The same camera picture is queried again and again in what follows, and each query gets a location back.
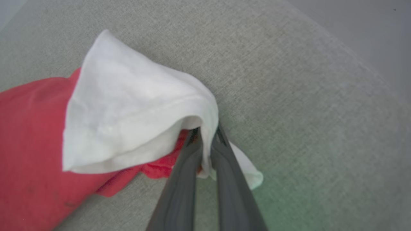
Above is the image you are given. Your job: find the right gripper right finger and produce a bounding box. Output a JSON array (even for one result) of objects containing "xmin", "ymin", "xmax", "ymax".
[{"xmin": 210, "ymin": 123, "xmax": 269, "ymax": 231}]

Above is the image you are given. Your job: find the red white Bulls jersey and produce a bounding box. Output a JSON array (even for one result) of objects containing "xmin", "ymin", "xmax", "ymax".
[{"xmin": 0, "ymin": 30, "xmax": 264, "ymax": 231}]

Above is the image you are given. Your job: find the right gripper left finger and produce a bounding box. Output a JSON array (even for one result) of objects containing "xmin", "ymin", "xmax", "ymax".
[{"xmin": 146, "ymin": 127, "xmax": 205, "ymax": 231}]

